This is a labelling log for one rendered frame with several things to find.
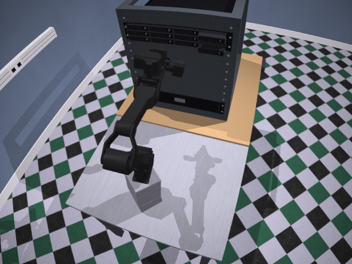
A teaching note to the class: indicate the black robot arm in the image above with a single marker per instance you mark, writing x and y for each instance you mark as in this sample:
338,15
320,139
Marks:
141,159

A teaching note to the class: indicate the tan flat board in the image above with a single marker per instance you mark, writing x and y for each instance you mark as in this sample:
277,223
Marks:
238,127

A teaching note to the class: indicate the black server rack frame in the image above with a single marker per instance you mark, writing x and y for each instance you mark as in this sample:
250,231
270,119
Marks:
207,83

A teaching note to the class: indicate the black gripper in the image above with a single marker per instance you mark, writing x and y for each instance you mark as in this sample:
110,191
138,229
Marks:
177,69

